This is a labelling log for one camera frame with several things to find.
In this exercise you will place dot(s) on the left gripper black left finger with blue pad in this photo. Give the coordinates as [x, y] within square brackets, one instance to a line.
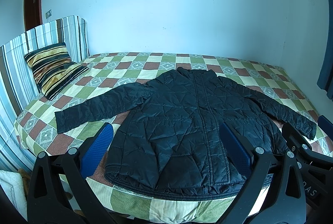
[47, 201]

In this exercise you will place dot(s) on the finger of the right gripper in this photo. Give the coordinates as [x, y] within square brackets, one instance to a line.
[294, 139]

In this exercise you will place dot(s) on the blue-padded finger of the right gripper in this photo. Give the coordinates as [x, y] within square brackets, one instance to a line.
[325, 125]

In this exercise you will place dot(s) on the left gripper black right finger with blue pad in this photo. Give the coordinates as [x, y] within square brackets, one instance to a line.
[273, 191]

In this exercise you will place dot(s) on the black quilted puffer jacket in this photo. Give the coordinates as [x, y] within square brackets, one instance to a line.
[169, 147]

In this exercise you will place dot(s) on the white towel beside bed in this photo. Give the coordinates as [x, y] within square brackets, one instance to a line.
[12, 184]

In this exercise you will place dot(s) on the striped blue headboard cover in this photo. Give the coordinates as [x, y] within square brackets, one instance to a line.
[18, 87]

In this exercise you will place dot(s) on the striped yellow black pillow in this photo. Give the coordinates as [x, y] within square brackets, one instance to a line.
[53, 68]

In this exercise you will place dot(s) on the checkered green brown bed sheet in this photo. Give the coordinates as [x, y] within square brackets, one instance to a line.
[36, 127]

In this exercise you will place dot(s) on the dark brown wooden door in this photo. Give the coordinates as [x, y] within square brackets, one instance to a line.
[32, 14]

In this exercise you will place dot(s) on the wall light switch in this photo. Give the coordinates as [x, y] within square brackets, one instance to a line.
[48, 13]

